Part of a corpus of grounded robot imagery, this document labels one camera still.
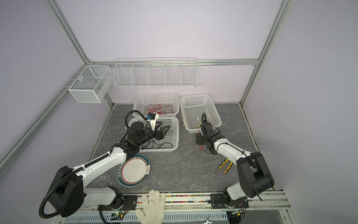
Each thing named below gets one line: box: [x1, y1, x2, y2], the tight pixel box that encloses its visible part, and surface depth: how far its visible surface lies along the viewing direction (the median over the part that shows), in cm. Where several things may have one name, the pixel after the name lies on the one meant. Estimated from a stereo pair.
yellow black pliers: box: [218, 158, 234, 175], surface depth 87 cm
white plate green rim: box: [116, 153, 152, 188], surface depth 84 cm
